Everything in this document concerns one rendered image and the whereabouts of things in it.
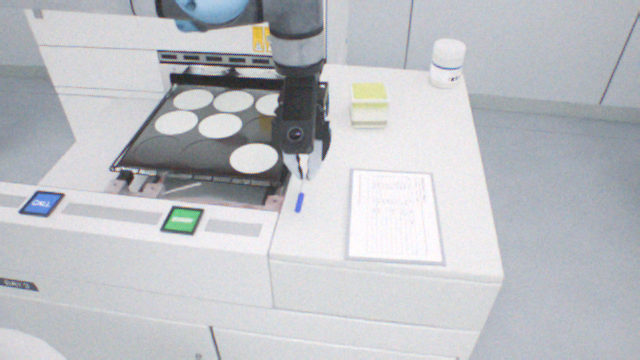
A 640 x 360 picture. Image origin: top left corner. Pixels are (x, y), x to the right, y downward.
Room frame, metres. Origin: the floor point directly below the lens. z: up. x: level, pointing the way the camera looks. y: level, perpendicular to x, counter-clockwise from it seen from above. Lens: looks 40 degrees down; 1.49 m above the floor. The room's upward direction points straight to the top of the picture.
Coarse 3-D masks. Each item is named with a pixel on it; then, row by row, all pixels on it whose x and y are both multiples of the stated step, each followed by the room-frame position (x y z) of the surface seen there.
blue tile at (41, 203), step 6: (36, 198) 0.56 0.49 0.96; (42, 198) 0.56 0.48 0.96; (48, 198) 0.57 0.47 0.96; (54, 198) 0.57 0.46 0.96; (30, 204) 0.55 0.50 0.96; (36, 204) 0.55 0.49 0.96; (42, 204) 0.55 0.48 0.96; (48, 204) 0.55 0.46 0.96; (24, 210) 0.53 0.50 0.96; (30, 210) 0.54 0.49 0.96; (36, 210) 0.54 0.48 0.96; (42, 210) 0.54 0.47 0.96
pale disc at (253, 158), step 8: (248, 144) 0.81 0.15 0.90; (256, 144) 0.81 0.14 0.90; (240, 152) 0.78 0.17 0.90; (248, 152) 0.78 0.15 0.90; (256, 152) 0.78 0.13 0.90; (264, 152) 0.78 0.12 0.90; (272, 152) 0.78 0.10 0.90; (232, 160) 0.75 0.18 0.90; (240, 160) 0.75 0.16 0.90; (248, 160) 0.75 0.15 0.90; (256, 160) 0.75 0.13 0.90; (264, 160) 0.75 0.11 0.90; (272, 160) 0.75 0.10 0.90; (240, 168) 0.73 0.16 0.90; (248, 168) 0.73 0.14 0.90; (256, 168) 0.73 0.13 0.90; (264, 168) 0.73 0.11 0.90
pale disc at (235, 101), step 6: (222, 96) 1.01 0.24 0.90; (228, 96) 1.01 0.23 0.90; (234, 96) 1.01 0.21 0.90; (240, 96) 1.01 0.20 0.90; (246, 96) 1.01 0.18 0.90; (252, 96) 1.01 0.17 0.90; (216, 102) 0.99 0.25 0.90; (222, 102) 0.98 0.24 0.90; (228, 102) 0.98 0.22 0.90; (234, 102) 0.98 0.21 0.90; (240, 102) 0.98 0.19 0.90; (246, 102) 0.98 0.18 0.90; (252, 102) 0.98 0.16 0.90; (222, 108) 0.96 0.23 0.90; (228, 108) 0.96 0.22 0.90; (234, 108) 0.96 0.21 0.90; (240, 108) 0.96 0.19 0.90; (246, 108) 0.96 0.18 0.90
